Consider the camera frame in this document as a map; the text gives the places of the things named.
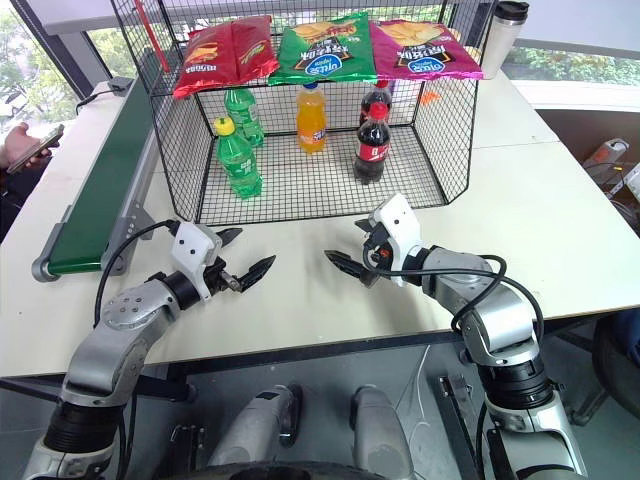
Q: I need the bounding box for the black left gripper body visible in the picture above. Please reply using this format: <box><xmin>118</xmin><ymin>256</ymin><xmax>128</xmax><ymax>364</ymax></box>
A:
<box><xmin>202</xmin><ymin>256</ymin><xmax>246</xmax><ymax>297</ymax></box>

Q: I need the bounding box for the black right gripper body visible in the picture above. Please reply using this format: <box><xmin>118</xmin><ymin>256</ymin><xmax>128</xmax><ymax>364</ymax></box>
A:
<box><xmin>361</xmin><ymin>222</ymin><xmax>392</xmax><ymax>275</ymax></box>

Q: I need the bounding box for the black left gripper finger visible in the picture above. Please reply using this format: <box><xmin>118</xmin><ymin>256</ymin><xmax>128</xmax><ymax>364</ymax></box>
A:
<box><xmin>238</xmin><ymin>254</ymin><xmax>278</xmax><ymax>294</ymax></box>
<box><xmin>214</xmin><ymin>227</ymin><xmax>244</xmax><ymax>248</ymax></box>

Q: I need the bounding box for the black smartphone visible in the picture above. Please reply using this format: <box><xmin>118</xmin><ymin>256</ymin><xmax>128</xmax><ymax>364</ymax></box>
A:
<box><xmin>5</xmin><ymin>124</ymin><xmax>67</xmax><ymax>175</ymax></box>

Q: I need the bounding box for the green conveyor belt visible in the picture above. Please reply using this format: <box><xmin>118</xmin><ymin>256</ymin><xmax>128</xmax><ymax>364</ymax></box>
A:
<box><xmin>31</xmin><ymin>77</ymin><xmax>166</xmax><ymax>282</ymax></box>

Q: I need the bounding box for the person's bare hand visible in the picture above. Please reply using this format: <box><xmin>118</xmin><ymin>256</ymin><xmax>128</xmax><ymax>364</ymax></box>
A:
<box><xmin>0</xmin><ymin>122</ymin><xmax>61</xmax><ymax>173</ymax></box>

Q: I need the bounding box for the green soda bottle yellow cap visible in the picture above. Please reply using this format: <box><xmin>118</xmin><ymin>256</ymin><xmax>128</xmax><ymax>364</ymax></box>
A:
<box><xmin>213</xmin><ymin>116</ymin><xmax>265</xmax><ymax>201</ymax></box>

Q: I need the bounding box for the cola bottle red label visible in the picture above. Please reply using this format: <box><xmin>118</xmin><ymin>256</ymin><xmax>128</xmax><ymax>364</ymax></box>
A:
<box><xmin>359</xmin><ymin>78</ymin><xmax>394</xmax><ymax>129</ymax></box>
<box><xmin>352</xmin><ymin>102</ymin><xmax>393</xmax><ymax>186</ymax></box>

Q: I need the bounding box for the orange soda bottle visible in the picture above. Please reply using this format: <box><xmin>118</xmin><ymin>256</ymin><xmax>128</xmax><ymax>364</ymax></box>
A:
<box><xmin>295</xmin><ymin>82</ymin><xmax>329</xmax><ymax>156</ymax></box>

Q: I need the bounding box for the silver robot leg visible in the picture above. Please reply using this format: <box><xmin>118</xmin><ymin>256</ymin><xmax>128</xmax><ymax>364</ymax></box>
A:
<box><xmin>348</xmin><ymin>384</ymin><xmax>417</xmax><ymax>476</ymax></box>
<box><xmin>205</xmin><ymin>383</ymin><xmax>304</xmax><ymax>469</ymax></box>

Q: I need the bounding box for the green chips bag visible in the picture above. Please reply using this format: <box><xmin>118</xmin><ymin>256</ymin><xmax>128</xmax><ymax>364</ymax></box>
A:
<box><xmin>266</xmin><ymin>11</ymin><xmax>379</xmax><ymax>88</ymax></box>

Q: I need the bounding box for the red chips bag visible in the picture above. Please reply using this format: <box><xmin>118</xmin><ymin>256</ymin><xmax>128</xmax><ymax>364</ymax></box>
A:
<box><xmin>173</xmin><ymin>14</ymin><xmax>280</xmax><ymax>100</ymax></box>

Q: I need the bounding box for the magenta chips bag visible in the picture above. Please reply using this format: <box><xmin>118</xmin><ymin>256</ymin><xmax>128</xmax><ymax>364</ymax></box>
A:
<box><xmin>369</xmin><ymin>20</ymin><xmax>486</xmax><ymax>82</ymax></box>

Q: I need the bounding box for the red strip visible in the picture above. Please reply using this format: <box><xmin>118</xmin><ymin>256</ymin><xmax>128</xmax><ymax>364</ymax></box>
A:
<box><xmin>136</xmin><ymin>0</ymin><xmax>172</xmax><ymax>74</ymax></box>

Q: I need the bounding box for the white travel mug black lid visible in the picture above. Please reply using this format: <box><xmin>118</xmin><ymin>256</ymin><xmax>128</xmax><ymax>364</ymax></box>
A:
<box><xmin>480</xmin><ymin>0</ymin><xmax>531</xmax><ymax>81</ymax></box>

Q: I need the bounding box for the white side table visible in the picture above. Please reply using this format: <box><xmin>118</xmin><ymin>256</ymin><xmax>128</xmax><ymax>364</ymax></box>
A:
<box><xmin>508</xmin><ymin>78</ymin><xmax>640</xmax><ymax>114</ymax></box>

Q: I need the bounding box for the white power strip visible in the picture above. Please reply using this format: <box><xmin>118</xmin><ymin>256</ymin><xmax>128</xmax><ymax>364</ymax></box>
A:
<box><xmin>583</xmin><ymin>138</ymin><xmax>632</xmax><ymax>167</ymax></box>

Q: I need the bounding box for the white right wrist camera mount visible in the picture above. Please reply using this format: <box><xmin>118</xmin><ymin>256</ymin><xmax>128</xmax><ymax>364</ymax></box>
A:
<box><xmin>367</xmin><ymin>193</ymin><xmax>431</xmax><ymax>289</ymax></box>

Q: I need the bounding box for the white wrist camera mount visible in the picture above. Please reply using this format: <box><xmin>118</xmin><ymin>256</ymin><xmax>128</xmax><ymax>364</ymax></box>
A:
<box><xmin>367</xmin><ymin>193</ymin><xmax>431</xmax><ymax>289</ymax></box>
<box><xmin>171</xmin><ymin>222</ymin><xmax>224</xmax><ymax>303</ymax></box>

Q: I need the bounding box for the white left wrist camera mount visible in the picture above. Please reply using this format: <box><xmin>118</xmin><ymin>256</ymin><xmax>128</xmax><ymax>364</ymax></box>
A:
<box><xmin>171</xmin><ymin>222</ymin><xmax>224</xmax><ymax>303</ymax></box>

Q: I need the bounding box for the black wire rack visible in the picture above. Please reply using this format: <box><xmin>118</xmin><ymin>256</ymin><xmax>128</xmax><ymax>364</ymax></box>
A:
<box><xmin>109</xmin><ymin>0</ymin><xmax>502</xmax><ymax>227</ymax></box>

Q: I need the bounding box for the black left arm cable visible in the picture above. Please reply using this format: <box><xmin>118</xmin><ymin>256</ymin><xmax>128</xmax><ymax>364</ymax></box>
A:
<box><xmin>93</xmin><ymin>219</ymin><xmax>181</xmax><ymax>330</ymax></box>

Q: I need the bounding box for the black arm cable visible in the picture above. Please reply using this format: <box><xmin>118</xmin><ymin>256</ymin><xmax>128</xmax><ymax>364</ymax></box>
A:
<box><xmin>363</xmin><ymin>249</ymin><xmax>546</xmax><ymax>346</ymax></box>
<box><xmin>93</xmin><ymin>219</ymin><xmax>181</xmax><ymax>330</ymax></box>

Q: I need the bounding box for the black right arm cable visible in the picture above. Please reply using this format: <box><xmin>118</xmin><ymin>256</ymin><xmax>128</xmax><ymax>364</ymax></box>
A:
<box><xmin>363</xmin><ymin>249</ymin><xmax>546</xmax><ymax>346</ymax></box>

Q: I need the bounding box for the thin white cable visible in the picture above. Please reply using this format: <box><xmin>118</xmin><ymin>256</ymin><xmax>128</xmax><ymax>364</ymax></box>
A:
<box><xmin>397</xmin><ymin>343</ymin><xmax>432</xmax><ymax>426</ymax></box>

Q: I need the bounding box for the black cable with plug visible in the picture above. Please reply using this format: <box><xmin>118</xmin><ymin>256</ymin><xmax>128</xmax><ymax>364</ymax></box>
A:
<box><xmin>74</xmin><ymin>83</ymin><xmax>114</xmax><ymax>120</ymax></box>

